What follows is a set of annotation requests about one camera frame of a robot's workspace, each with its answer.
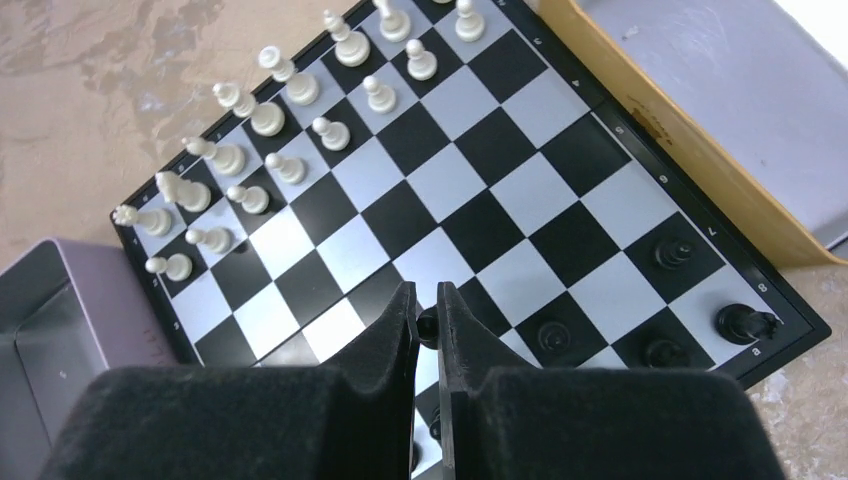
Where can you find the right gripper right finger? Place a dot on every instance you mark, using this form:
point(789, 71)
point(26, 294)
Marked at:
point(503, 418)

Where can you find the black white chess board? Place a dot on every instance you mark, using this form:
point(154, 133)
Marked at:
point(477, 150)

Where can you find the silver metal tin tray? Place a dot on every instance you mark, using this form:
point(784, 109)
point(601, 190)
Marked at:
point(69, 311)

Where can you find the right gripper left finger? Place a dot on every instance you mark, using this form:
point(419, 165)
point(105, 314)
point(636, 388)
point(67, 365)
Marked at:
point(350, 417)

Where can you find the black rook on corner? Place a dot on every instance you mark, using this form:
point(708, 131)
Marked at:
point(743, 325)

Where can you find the black pawn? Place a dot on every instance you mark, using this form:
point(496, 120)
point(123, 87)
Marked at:
point(427, 324)

